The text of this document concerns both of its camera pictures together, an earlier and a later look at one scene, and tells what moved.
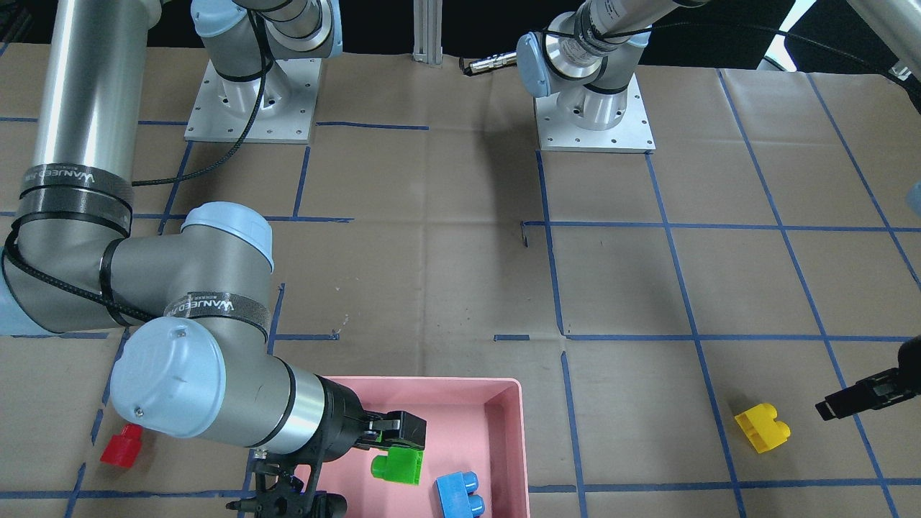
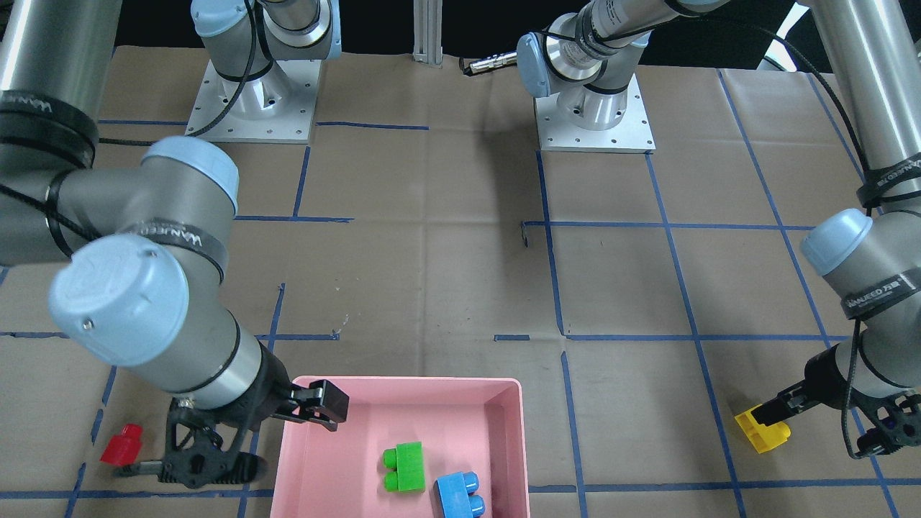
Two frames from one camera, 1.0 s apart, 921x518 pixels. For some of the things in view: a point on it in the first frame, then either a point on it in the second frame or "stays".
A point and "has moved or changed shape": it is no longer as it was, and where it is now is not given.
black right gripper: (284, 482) -> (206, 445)
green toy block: (401, 464) has moved or changed shape
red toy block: (122, 449) stays
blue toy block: (457, 495) stays
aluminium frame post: (428, 32) stays
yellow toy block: (761, 428) stays
